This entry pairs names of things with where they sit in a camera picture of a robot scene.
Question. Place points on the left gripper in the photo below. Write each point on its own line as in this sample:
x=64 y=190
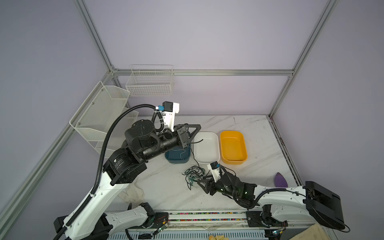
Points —
x=185 y=139

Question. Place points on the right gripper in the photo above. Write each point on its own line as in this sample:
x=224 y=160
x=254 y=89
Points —
x=208 y=184

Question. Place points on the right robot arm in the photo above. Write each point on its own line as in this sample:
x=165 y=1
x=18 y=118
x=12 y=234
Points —
x=279 y=205

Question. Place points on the white plastic bin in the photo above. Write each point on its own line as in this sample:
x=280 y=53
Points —
x=206 y=147

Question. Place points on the teal plastic bin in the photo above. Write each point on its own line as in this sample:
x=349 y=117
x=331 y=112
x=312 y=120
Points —
x=178 y=155

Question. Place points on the yellow plastic bin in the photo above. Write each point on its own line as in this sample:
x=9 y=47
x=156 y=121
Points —
x=233 y=147

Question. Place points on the white rubber glove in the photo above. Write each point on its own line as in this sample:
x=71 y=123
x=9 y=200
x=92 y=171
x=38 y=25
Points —
x=132 y=195

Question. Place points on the purple pink spatula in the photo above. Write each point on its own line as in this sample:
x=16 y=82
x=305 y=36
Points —
x=280 y=181

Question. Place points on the white mesh two-tier shelf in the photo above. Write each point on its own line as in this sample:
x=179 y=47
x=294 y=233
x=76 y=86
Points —
x=100 y=112

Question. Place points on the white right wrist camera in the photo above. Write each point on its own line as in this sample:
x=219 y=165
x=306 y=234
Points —
x=215 y=169

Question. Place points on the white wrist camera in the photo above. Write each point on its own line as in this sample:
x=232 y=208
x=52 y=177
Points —
x=169 y=111
x=215 y=169

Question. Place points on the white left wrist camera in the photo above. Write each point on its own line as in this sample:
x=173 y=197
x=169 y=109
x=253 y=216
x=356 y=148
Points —
x=169 y=111

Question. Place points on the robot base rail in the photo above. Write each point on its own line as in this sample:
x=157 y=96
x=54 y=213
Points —
x=195 y=225

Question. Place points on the white wire basket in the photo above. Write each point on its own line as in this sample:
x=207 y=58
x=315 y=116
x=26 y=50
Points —
x=151 y=80

